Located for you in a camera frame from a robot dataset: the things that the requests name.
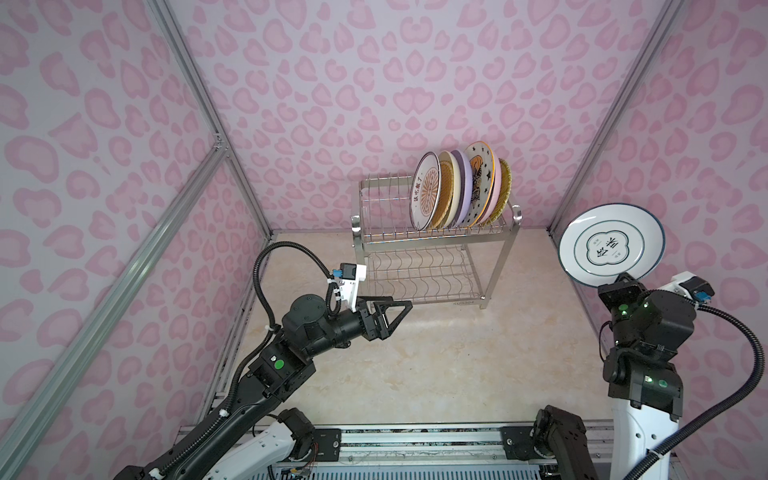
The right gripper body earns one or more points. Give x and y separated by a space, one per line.
621 296

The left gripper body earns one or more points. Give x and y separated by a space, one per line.
368 330

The white plate black rim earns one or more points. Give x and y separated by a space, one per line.
608 240

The white plate orange sunburst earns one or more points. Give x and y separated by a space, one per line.
425 190

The orange woven plate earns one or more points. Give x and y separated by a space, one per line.
445 192

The pink bear plate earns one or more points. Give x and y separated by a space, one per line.
495 193

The purple shell-shaped plate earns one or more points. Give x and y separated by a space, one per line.
466 185

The yellow woven plate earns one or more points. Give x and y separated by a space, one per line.
505 191

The cream plain plate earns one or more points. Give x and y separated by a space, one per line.
456 192

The white star cartoon plate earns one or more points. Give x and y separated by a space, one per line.
483 167

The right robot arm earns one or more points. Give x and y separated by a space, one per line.
649 327

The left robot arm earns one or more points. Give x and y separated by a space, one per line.
273 374

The steel two-tier dish rack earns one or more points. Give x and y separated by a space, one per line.
457 266

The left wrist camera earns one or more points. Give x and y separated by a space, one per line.
347 280

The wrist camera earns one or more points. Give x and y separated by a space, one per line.
347 280
692 286

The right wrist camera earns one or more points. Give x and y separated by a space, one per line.
692 286

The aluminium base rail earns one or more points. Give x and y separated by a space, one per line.
565 433

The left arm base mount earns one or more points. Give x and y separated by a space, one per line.
309 443

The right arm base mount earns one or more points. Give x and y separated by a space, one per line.
523 444

